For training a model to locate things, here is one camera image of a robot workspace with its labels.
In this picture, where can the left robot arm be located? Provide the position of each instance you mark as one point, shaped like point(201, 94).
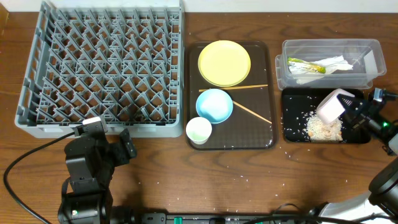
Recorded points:
point(91, 161)

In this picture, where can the light blue bowl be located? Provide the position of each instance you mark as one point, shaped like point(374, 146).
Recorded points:
point(215, 105)

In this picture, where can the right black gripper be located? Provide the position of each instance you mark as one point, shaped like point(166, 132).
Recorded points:
point(362, 114)

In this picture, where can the dark brown serving tray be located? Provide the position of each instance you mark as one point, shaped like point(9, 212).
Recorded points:
point(243, 130)

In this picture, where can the yellow plate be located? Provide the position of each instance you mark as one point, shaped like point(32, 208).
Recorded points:
point(224, 63)

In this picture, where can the green snack wrapper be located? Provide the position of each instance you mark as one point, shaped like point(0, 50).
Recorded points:
point(298, 64)

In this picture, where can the grey dish rack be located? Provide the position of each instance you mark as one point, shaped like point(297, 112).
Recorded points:
point(122, 63)

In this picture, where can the rice and food scraps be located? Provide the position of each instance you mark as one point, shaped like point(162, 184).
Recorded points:
point(317, 130)

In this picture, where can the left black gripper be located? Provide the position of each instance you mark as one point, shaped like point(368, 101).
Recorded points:
point(121, 149)

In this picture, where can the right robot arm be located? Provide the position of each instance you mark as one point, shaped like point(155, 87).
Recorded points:
point(379, 205)

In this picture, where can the black waste tray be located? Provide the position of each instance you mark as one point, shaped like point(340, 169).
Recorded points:
point(298, 101)

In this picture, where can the wooden chopstick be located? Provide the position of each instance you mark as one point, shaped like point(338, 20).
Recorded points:
point(237, 87)
point(251, 112)

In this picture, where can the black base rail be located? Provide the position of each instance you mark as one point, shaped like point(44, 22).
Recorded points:
point(196, 218)

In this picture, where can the clear plastic bin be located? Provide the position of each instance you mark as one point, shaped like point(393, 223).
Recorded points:
point(365, 55)

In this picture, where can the white plastic cup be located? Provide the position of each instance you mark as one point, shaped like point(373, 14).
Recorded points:
point(198, 130)

